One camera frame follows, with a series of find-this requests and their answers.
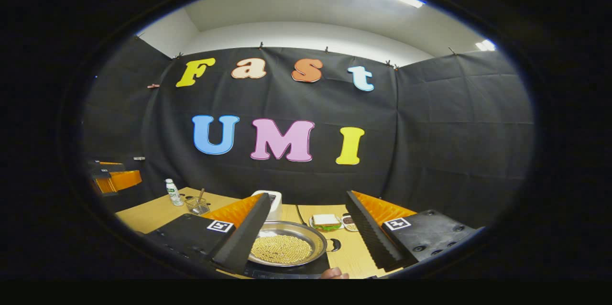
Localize sandwich with lettuce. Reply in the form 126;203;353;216
310;214;342;232

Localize pile of yellow soybeans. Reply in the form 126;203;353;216
251;235;313;265

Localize black induction cooktop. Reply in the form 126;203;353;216
241;251;331;279

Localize white toaster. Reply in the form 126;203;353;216
252;190;283;222

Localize black backdrop cloth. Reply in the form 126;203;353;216
81;35;535;229

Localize metal wire basket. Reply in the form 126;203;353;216
185;196;211;215

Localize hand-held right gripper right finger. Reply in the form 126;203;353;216
345;190;484;271

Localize stainless steel pot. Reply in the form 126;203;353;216
248;220;341;268

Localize white green-label drink bottle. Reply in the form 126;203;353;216
165;178;184;207

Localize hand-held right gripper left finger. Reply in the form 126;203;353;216
143;193;272;276

